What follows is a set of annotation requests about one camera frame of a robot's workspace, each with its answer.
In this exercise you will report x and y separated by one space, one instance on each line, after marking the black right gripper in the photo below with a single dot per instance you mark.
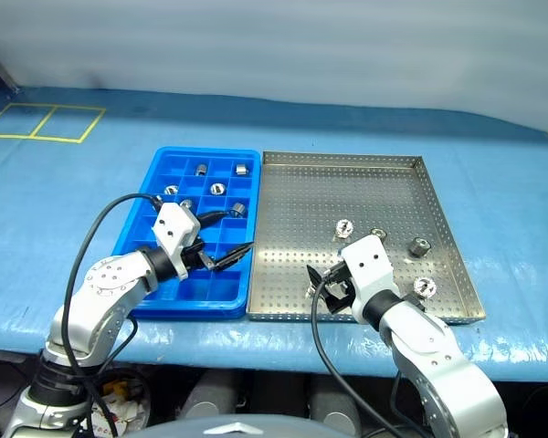
340 280

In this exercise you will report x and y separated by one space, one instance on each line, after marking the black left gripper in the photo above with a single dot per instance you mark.
192 252

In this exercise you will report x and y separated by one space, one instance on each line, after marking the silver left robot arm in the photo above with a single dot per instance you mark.
105 296

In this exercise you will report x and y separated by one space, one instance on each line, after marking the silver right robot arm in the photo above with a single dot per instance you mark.
438 360

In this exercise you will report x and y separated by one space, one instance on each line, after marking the blue compartment tray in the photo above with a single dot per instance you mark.
192 292

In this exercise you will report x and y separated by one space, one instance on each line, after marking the perforated stainless steel tray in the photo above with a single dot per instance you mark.
329 191

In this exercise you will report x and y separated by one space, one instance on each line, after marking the dark grey rounded cylinder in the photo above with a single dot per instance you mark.
210 394
333 403

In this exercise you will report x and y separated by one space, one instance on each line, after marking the blue table cover sheet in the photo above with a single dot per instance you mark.
73 191

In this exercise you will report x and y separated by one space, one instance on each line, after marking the grey robot torso shell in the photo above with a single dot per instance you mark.
251 429

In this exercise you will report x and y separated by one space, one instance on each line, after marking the yellow tape double rectangle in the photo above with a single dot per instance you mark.
80 125

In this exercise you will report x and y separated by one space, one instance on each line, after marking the black waste bin with wrappers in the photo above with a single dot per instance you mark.
123 401

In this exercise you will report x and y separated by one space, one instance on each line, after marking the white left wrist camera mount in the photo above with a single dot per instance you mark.
175 230

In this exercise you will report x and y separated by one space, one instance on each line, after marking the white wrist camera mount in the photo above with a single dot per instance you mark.
367 262
175 230

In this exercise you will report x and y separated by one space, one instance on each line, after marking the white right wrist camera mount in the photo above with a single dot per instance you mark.
367 262

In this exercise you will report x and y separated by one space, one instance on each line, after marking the grey metal frame post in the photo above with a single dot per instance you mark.
0 68

